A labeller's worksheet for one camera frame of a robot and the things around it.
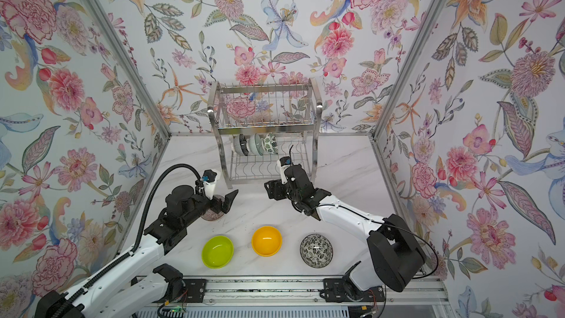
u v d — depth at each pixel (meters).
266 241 0.83
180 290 0.69
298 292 0.76
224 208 0.72
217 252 0.80
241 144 1.01
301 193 0.64
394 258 0.43
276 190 0.74
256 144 1.01
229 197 0.71
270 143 1.01
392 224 0.45
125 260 0.49
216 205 0.70
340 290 0.75
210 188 0.67
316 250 0.82
